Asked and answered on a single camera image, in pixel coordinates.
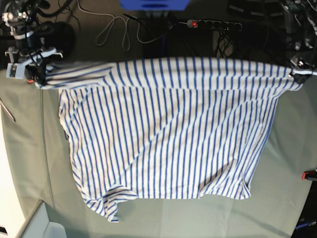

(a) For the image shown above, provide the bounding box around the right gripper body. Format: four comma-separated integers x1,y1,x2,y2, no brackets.
4,47,63,72

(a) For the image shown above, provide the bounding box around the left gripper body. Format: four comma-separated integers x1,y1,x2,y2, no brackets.
288,56,317,77

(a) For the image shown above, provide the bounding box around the blue white striped t-shirt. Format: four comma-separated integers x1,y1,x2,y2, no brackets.
41,57,300,223

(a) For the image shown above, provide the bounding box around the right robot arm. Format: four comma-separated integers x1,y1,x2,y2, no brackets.
1,0,63,85

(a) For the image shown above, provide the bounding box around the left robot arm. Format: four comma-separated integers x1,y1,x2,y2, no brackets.
280,0,317,84

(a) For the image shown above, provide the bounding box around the black box with labels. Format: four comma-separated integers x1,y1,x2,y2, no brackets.
227,0,283,18

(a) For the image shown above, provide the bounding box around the white power strip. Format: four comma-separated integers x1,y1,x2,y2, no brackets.
186,19,243,32

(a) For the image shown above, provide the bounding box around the red black clamp right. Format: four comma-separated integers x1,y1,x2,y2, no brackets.
302,170,317,182

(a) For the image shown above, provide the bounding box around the blue box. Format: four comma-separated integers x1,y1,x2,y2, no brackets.
120,0,190,11

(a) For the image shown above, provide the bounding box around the green table cloth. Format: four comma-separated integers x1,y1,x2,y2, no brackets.
0,72,317,238

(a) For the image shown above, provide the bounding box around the white bin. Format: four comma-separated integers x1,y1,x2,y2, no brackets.
16,200,67,238

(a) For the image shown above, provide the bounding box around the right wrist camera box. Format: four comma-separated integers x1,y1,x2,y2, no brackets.
6,63,26,80

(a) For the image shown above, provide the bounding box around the white looped cable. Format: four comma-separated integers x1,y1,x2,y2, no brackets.
78,0,149,51

